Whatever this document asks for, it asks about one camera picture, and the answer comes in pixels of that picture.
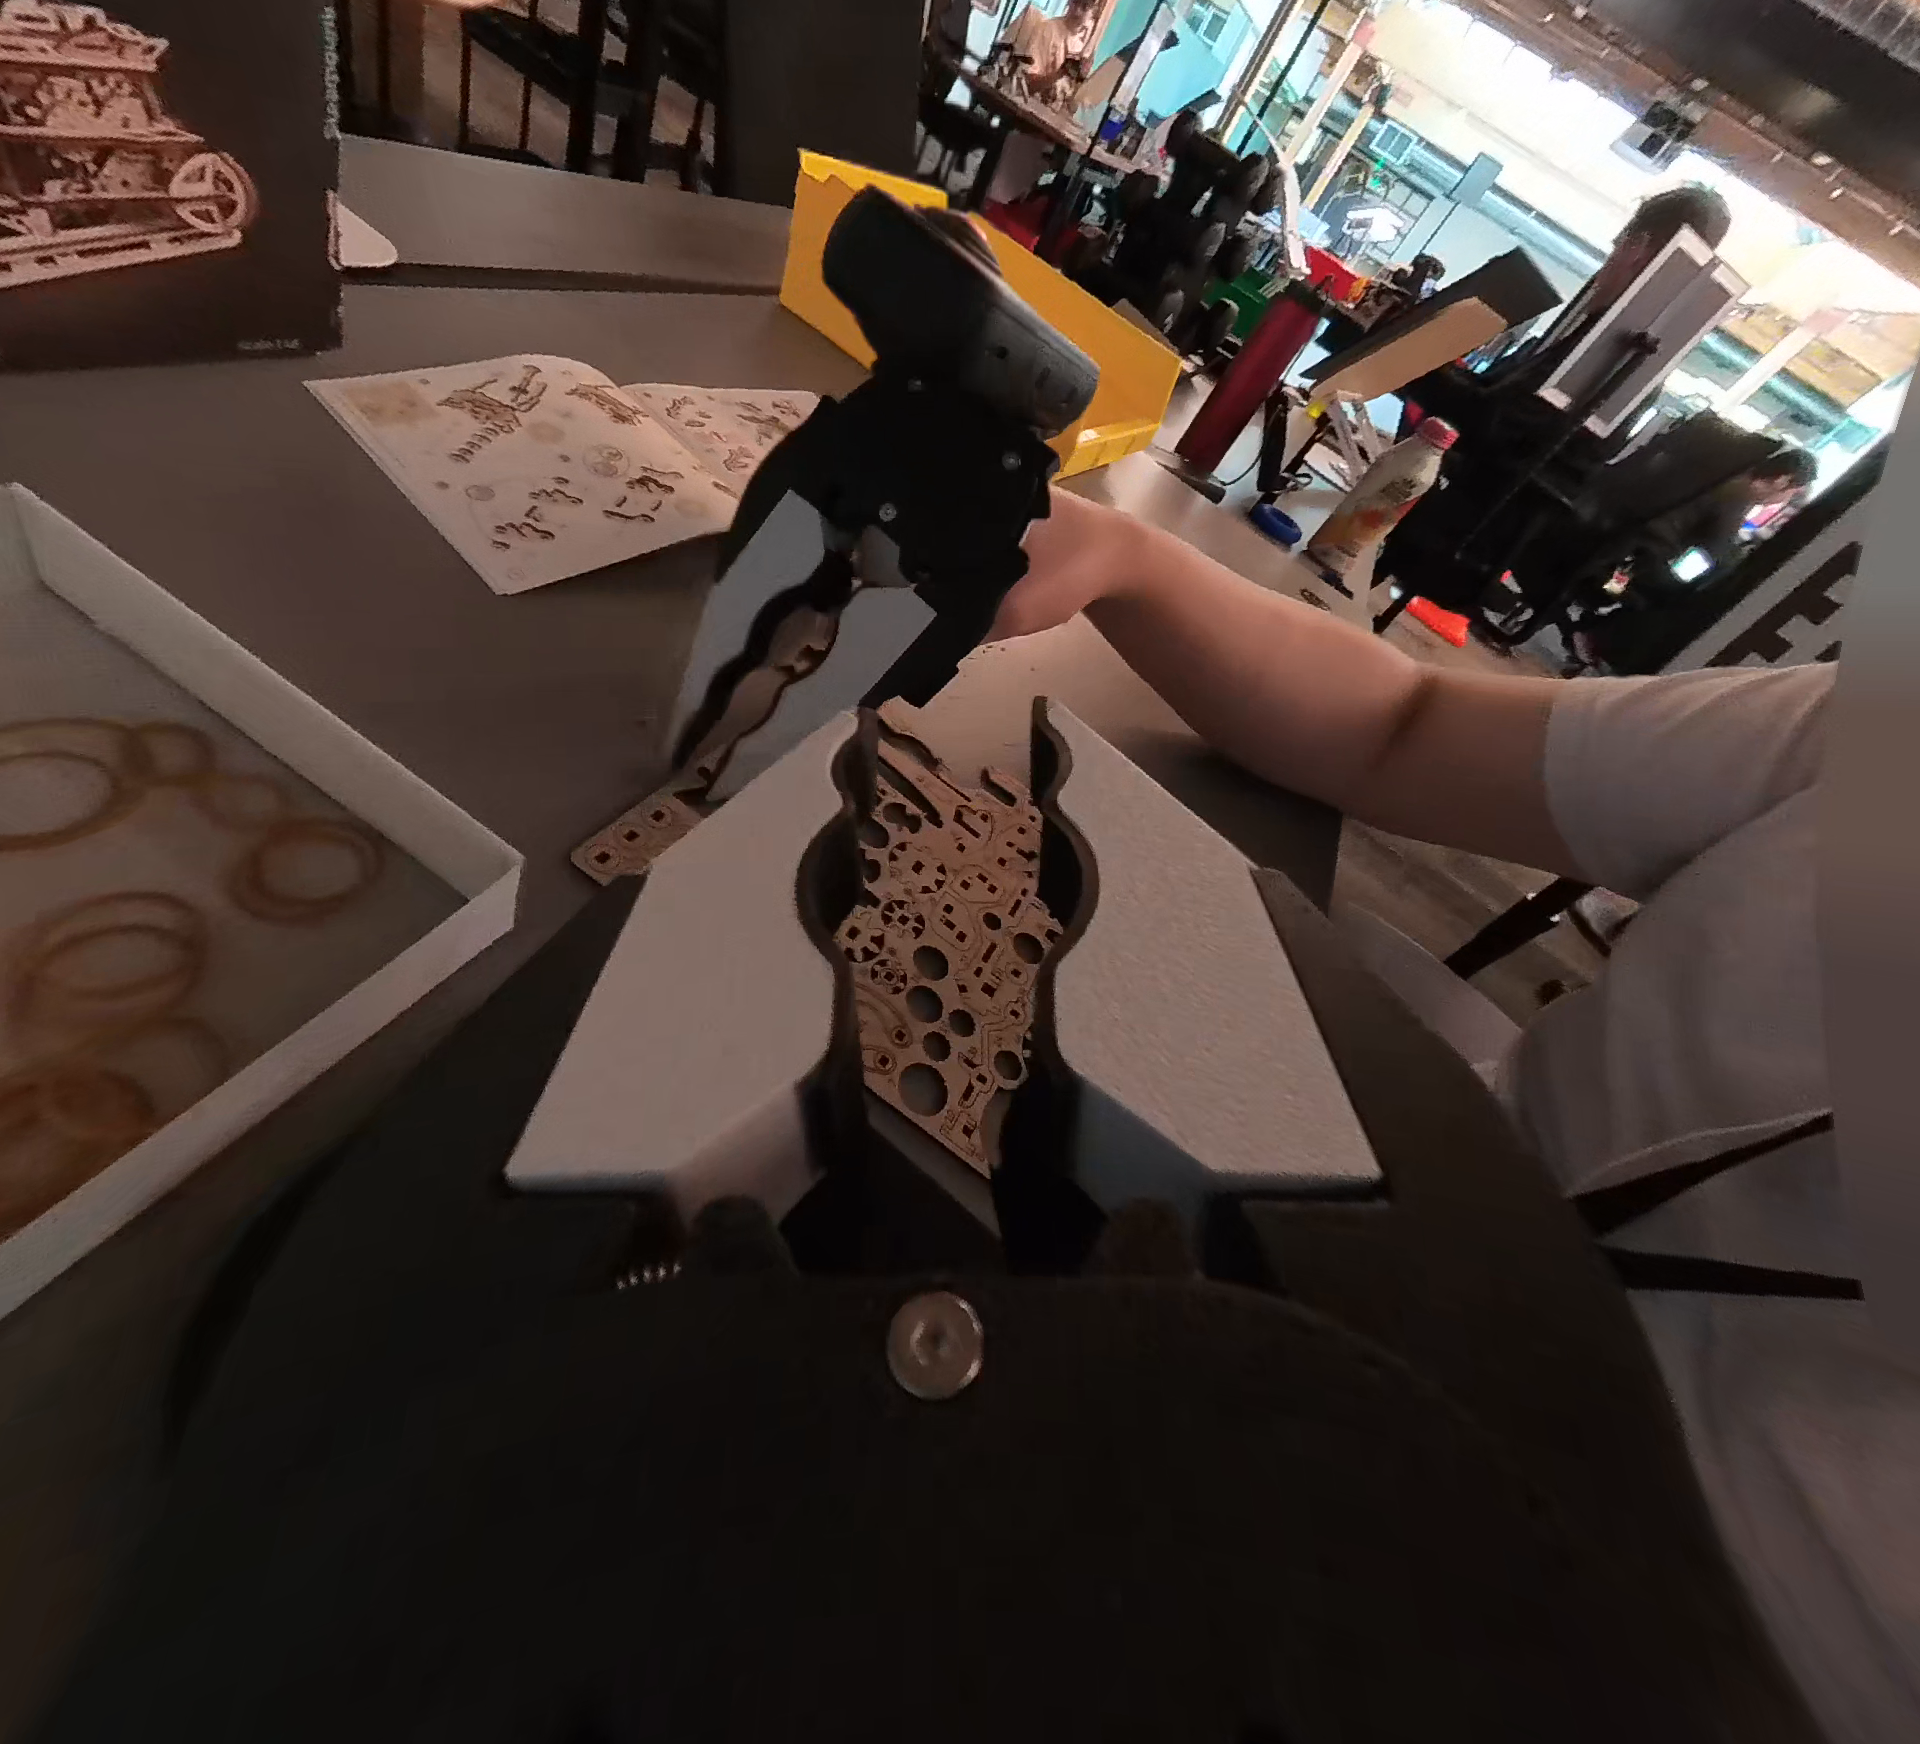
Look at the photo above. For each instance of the white panel on stand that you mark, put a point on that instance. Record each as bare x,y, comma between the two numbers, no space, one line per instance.
1643,335

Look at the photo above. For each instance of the black white marker sign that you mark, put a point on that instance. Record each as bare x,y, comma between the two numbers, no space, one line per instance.
1786,603

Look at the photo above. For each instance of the yellow plastic bin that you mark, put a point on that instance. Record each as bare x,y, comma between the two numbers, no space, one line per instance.
1118,365

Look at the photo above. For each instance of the black partition panel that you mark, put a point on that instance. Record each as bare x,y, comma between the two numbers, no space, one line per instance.
827,5

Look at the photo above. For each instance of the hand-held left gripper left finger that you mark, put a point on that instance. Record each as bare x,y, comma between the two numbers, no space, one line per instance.
676,1024

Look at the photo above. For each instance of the blue lid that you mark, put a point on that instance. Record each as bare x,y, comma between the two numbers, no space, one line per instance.
1279,525

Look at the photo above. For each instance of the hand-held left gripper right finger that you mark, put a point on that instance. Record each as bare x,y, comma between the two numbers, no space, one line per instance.
1199,1024

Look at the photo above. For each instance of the black metal chair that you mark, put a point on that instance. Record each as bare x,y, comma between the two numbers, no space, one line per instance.
602,5

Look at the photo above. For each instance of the open instruction booklet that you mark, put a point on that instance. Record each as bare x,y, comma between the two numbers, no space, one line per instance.
555,469

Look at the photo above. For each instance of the tilted tan board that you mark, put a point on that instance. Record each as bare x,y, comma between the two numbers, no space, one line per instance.
1425,342

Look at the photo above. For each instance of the black model kit box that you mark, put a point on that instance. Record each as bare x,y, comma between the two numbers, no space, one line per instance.
152,49

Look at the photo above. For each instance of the small orange object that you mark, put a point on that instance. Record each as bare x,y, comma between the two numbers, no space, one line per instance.
1437,622

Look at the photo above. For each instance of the black chair base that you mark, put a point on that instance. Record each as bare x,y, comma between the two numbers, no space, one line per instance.
1515,926

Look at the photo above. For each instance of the white orange drink bottle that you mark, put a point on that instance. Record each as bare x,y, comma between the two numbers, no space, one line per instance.
1373,506

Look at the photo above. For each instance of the person's right forearm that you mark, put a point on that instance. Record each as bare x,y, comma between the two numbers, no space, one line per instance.
1351,724

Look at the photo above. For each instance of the long wooden strip part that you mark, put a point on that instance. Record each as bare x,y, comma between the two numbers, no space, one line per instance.
646,836

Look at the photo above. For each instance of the white cardboard flap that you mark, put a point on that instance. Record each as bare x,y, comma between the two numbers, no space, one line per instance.
360,241

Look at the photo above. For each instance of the wooden rings in box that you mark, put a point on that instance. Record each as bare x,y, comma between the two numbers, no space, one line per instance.
135,935

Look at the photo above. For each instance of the white cardboard tray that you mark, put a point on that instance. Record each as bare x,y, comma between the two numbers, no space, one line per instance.
301,724

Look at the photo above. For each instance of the dark red cylinder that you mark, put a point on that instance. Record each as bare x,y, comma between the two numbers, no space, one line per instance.
1246,378

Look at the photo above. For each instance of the person's right hand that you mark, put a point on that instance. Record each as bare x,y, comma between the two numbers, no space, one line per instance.
1095,576

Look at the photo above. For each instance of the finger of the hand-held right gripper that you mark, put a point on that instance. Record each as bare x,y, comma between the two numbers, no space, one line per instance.
720,633
922,650

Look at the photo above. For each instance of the laser-cut wooden parts sheet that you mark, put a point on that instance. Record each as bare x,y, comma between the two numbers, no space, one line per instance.
945,904

